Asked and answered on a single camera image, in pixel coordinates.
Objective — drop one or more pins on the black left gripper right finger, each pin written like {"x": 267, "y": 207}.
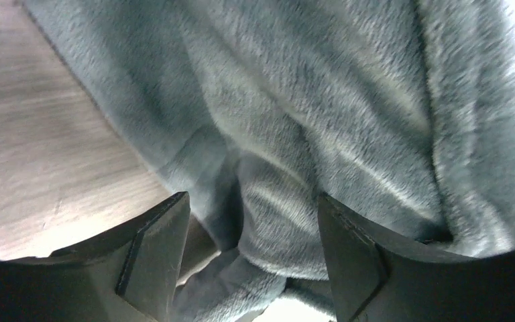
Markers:
{"x": 377, "y": 274}

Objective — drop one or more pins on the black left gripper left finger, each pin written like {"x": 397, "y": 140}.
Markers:
{"x": 127, "y": 273}

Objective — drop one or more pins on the grey plush pillowcase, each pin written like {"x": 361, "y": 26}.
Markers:
{"x": 404, "y": 111}

